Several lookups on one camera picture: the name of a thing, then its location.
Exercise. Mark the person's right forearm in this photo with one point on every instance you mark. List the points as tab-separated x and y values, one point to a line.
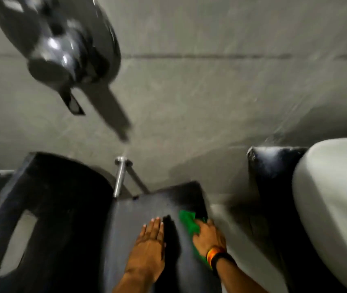
237	279

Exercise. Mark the white cushion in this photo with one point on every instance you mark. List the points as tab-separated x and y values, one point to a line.
335	204

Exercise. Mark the orange striped wristband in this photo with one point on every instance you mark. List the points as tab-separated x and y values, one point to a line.
213	253

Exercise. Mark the person's left hand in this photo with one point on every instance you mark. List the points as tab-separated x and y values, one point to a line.
147	253

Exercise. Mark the silver metal rod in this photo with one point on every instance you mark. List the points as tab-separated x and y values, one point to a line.
119	180

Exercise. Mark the black glossy fan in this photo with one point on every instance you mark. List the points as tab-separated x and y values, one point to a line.
57	42

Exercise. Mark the black flat panel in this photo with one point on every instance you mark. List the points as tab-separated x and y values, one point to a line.
143	207

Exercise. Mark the person's left forearm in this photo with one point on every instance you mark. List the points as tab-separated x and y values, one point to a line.
132	283

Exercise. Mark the person's right hand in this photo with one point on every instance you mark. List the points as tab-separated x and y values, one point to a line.
207	238

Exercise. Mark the black plastic chair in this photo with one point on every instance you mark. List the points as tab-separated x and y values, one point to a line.
60	210

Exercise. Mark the black wristband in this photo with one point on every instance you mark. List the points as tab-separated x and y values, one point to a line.
222	259

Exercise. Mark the black leather cushion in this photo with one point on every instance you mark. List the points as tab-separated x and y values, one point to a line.
271	192

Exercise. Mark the person's left fingers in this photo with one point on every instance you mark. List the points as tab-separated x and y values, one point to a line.
152	230

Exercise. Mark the green cleaning cloth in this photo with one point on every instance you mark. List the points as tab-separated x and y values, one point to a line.
189	224

